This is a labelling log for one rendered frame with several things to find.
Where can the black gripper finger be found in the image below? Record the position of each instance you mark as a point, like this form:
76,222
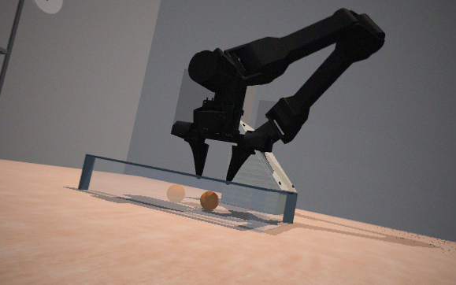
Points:
199,150
239,156

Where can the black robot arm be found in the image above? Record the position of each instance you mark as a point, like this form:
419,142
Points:
357,37

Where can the low clear glass walls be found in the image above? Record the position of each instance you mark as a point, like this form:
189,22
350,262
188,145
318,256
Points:
224,203

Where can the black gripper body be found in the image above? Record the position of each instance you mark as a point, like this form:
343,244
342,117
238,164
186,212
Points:
253,140

